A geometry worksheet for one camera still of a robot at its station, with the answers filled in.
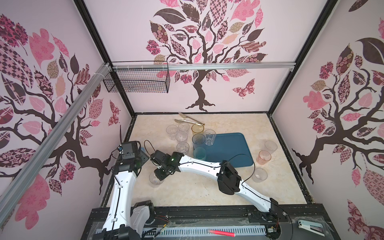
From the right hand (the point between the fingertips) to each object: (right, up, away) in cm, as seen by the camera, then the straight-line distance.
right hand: (157, 173), depth 84 cm
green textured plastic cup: (+24, +10, +6) cm, 27 cm away
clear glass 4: (+13, +13, +14) cm, 23 cm away
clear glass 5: (+31, +20, +17) cm, 41 cm away
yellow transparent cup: (+22, +25, +11) cm, 35 cm away
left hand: (-8, +8, -5) cm, 12 cm away
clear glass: (+5, +24, +23) cm, 33 cm away
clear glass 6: (+1, -1, -9) cm, 9 cm away
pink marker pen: (+34, -24, -14) cm, 44 cm away
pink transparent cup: (+66, +6, +10) cm, 67 cm away
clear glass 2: (+13, +26, +23) cm, 37 cm away
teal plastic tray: (+46, +13, +17) cm, 51 cm away
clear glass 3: (+12, +20, +19) cm, 30 cm away
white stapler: (+77, -21, -15) cm, 81 cm away
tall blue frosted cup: (+24, +18, +11) cm, 31 cm away
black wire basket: (-16, +59, +11) cm, 62 cm away
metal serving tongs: (+13, +35, +34) cm, 51 cm away
